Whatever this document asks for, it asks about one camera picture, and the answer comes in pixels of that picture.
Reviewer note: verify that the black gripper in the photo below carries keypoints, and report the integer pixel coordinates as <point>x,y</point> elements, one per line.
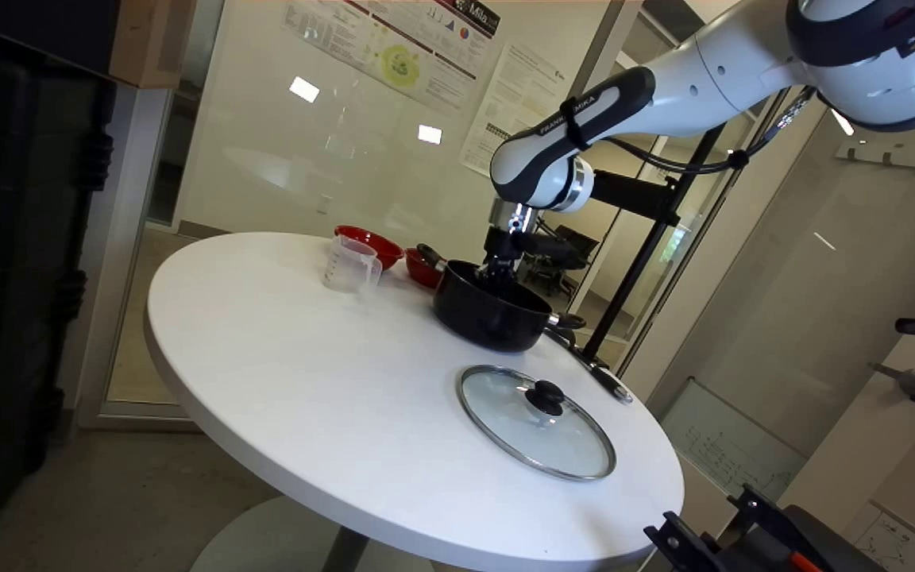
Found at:
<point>511,246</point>

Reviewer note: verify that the glass pot lid black knob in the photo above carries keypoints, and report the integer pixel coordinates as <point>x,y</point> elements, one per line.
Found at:
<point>543,435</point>

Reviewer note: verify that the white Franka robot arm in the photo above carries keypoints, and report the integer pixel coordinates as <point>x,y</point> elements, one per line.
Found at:
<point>691,84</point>

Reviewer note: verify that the small red bowl dark rim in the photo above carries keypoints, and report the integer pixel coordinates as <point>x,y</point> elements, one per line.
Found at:
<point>425,273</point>

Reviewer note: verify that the wide red bowl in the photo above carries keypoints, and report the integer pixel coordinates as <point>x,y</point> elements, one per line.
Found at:
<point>373,244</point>

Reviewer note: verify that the black cooking pot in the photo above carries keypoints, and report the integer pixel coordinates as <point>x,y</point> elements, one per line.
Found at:
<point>491,323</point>

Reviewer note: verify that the black office chair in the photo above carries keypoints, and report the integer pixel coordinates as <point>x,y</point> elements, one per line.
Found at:
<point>572,280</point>

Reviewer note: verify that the white printed paper sheet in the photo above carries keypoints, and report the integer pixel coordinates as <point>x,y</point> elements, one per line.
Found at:
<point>521,90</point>

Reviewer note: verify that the cardboard box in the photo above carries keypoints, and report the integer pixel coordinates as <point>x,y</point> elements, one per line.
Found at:
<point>152,43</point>

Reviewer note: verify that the black cabinet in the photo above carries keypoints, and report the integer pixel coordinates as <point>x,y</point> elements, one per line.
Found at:
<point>13,266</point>

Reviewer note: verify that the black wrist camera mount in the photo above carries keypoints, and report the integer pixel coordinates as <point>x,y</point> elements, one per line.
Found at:
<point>565,246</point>

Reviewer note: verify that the black camera stand pole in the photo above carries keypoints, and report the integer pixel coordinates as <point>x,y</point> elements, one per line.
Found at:
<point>637,277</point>

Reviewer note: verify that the colourful wall poster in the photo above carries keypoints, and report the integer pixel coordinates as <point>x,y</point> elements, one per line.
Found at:
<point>395,51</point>

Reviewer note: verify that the white table pedestal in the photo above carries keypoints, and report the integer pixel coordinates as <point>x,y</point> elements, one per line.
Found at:
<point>267,541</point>

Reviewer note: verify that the coat hook rail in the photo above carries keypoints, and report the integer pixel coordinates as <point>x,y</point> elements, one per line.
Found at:
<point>904,161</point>

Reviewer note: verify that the white wall notice sheet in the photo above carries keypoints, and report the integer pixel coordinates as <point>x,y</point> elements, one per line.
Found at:
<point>898,541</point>

